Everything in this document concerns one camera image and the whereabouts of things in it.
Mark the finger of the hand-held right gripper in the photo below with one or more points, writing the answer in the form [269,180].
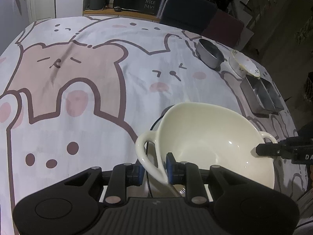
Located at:
[267,149]

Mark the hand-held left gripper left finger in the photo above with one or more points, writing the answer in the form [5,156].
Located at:
[139,175]

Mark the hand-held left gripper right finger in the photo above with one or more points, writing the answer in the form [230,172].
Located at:
[170,170]

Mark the white leaf-print plate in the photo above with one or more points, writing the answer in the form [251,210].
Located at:
[152,151]

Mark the steel rectangular container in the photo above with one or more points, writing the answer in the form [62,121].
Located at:
[254,95]
[273,95]

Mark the white floral bowl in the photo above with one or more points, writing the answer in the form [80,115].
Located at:
[240,64]

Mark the round steel bowl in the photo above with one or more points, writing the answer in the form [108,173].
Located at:
[207,53]

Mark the bear-print tablecloth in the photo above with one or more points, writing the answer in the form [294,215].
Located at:
[73,90]

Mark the maroon chair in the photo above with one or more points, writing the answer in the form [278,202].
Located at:
[225,28]

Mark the dark blue chair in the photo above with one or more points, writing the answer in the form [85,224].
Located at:
[188,12]

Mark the low wooden platform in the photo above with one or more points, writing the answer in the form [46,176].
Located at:
[117,13]

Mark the white lower cabinet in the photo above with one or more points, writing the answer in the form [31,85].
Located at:
[41,0]

